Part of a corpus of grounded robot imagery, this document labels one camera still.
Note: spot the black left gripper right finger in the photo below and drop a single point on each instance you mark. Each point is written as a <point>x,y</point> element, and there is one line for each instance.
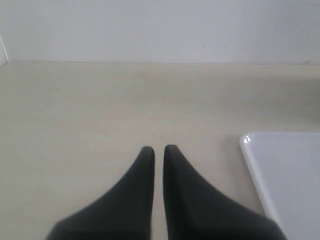
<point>195,210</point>

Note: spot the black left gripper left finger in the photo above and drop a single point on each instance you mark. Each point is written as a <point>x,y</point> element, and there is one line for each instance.
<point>122,213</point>

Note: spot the white plastic tray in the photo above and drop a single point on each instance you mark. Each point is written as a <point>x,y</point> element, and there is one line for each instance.
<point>285,170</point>

